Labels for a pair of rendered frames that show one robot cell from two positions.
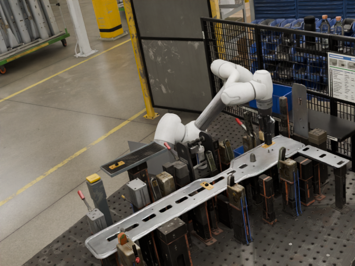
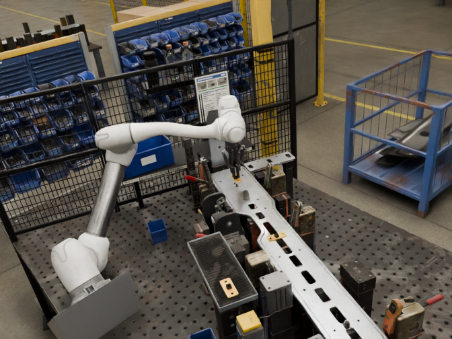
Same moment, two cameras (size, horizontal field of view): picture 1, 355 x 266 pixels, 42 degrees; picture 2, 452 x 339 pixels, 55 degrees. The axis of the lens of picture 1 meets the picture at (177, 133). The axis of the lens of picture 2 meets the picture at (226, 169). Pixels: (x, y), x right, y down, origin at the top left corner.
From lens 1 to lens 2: 2.44 m
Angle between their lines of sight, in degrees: 67
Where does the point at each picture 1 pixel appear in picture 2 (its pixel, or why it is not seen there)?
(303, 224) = not seen: hidden behind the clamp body
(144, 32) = not seen: outside the picture
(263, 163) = (257, 192)
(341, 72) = (211, 93)
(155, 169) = (110, 320)
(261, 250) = (329, 256)
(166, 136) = (93, 268)
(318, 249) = (340, 222)
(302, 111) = not seen: hidden behind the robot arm
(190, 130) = (97, 245)
